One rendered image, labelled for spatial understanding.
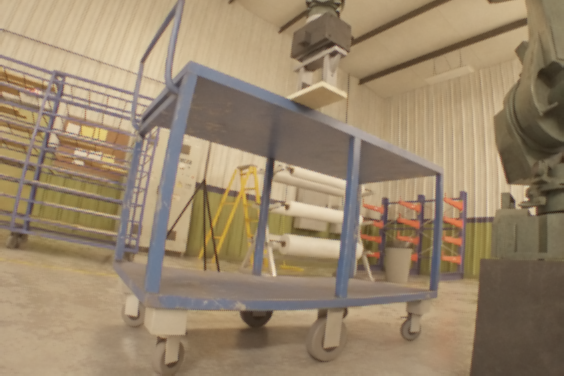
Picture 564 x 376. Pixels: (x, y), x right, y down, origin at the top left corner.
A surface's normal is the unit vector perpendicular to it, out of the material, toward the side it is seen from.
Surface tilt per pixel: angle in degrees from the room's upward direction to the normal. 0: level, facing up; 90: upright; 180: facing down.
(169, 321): 90
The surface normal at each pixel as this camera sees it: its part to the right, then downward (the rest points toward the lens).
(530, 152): -0.11, -0.26
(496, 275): -0.68, -0.25
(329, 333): 0.60, -0.13
